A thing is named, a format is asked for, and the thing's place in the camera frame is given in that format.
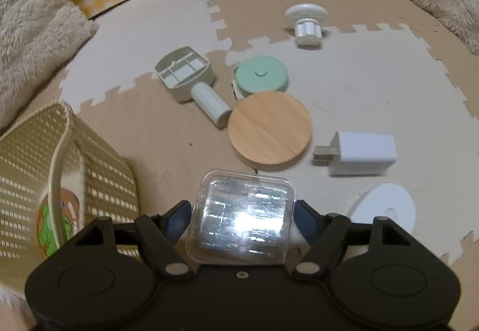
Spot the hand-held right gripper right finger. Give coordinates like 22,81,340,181
292,200,409,278

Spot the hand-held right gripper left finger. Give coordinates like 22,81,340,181
75,200,193,278

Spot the clear plastic box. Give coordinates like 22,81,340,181
186,169,298,266

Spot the white oval plastic plate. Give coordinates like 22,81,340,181
351,183,417,234

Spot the white usb charger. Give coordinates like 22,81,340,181
313,131,398,177

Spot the cream perforated plastic basket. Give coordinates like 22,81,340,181
0,101,141,288

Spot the round wooden lid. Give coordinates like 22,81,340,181
228,91,313,168

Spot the beige scoop with white handle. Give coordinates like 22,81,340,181
154,47,232,127

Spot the round coaster with green print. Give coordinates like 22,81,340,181
35,187,81,255

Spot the beige and white foam mat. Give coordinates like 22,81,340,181
0,0,479,279

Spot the mint green round tape measure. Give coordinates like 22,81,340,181
232,56,290,99

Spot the white suction knob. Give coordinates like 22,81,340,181
284,3,325,49

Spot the grey fluffy cushion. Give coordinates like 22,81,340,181
0,0,100,133

